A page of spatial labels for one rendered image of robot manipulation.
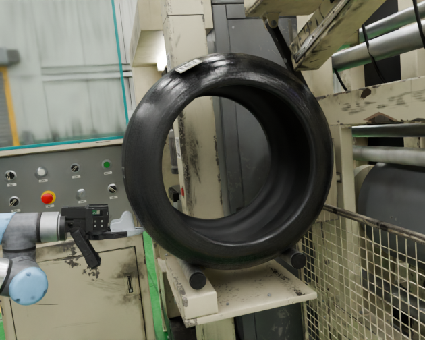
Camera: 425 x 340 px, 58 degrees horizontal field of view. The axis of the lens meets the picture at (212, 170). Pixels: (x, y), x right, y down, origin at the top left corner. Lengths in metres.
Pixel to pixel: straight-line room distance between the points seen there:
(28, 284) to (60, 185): 0.73
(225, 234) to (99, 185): 0.58
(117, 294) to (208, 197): 0.57
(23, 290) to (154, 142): 0.42
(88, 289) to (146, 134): 0.87
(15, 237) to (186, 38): 0.79
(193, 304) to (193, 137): 0.56
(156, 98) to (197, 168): 0.45
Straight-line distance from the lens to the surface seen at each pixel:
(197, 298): 1.01
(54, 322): 1.68
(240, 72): 0.96
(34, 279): 0.91
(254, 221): 1.28
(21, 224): 1.03
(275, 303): 1.09
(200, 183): 1.32
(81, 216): 1.02
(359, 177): 1.81
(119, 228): 1.02
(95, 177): 1.57
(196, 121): 1.31
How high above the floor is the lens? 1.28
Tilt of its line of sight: 6 degrees down
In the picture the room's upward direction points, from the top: 6 degrees counter-clockwise
